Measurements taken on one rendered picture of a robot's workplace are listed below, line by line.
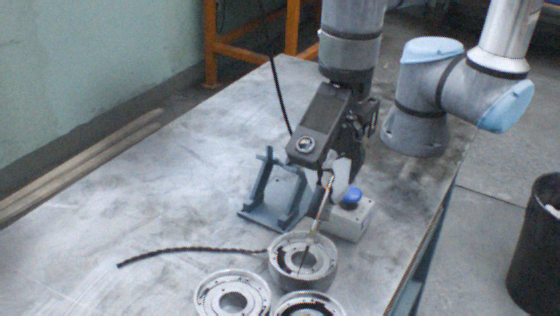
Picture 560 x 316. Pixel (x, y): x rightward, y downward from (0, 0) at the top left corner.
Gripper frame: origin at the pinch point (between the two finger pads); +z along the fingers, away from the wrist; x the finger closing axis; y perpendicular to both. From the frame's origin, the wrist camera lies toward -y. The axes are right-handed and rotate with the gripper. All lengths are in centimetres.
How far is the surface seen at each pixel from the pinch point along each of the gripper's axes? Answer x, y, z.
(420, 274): -6, 63, 66
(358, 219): -2.8, 8.0, 8.6
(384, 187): -1.0, 25.0, 13.2
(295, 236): 4.2, 0.0, 9.9
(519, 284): -34, 97, 85
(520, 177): -21, 181, 94
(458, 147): -9, 49, 13
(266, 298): 1.1, -13.1, 10.1
